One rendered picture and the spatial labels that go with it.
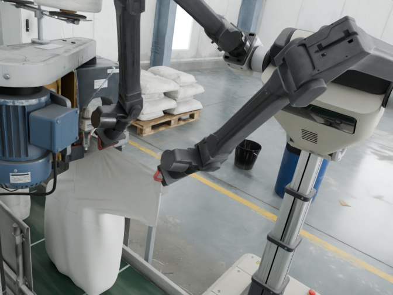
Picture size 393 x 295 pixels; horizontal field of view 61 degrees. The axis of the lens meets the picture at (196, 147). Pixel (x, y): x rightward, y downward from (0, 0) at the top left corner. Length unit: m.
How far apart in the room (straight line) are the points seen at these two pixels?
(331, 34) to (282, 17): 8.90
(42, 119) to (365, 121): 0.88
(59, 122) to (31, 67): 0.13
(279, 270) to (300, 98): 1.13
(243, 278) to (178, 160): 1.22
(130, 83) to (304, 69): 0.56
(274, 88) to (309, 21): 8.61
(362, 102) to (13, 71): 0.92
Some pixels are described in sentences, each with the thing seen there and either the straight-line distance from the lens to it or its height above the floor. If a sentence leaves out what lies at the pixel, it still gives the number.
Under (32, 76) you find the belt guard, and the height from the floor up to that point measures 1.39.
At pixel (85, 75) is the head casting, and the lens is 1.18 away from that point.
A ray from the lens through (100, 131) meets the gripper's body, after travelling 1.18.
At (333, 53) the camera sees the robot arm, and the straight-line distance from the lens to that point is 0.62.
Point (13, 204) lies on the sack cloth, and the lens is 2.01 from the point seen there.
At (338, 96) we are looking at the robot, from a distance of 1.11.
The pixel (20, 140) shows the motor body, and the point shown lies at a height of 1.23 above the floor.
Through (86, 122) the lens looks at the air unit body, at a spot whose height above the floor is 1.17.
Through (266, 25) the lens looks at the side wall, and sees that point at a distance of 9.71.
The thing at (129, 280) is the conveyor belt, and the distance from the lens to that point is 1.69.
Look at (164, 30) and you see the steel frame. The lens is 7.11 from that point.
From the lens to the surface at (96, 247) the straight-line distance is 1.42.
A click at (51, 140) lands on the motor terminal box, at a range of 0.86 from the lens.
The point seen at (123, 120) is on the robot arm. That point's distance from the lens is 1.11.
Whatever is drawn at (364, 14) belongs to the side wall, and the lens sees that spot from 8.93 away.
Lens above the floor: 1.61
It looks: 24 degrees down
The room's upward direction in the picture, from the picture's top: 10 degrees clockwise
